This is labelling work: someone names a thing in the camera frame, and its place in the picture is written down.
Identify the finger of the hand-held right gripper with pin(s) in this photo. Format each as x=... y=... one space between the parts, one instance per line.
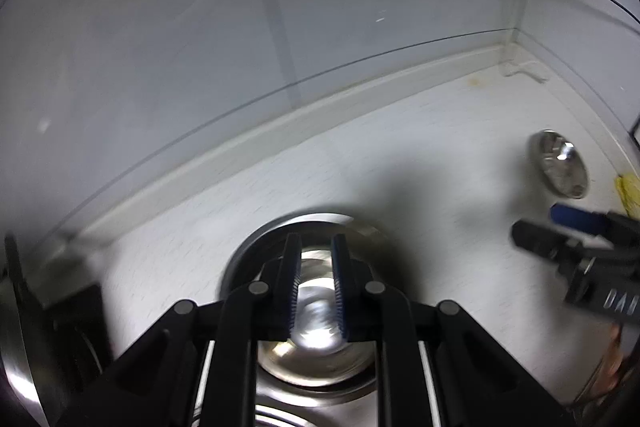
x=545 y=239
x=580 y=218

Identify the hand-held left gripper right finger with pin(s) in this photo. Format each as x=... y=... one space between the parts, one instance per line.
x=340 y=287

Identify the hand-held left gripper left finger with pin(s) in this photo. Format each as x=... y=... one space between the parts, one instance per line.
x=292 y=287

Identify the small steel bowl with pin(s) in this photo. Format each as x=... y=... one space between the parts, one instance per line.
x=560 y=167

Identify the large steel bowl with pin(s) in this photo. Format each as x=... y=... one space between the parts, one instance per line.
x=315 y=342

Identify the plain steel plate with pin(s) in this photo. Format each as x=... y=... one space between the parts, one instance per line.
x=240 y=257

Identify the steel plate with sticker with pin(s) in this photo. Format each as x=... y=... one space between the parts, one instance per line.
x=280 y=417

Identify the person's right hand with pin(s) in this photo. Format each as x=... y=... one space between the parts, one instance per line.
x=610 y=357

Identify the pale yellow cloth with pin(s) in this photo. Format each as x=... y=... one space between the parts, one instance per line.
x=630 y=194

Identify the black gas stove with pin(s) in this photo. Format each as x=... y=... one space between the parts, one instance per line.
x=75 y=322

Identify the steel wok with lid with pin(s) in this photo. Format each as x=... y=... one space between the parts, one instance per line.
x=30 y=302

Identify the steel wok lid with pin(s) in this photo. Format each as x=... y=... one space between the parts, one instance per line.
x=12 y=347

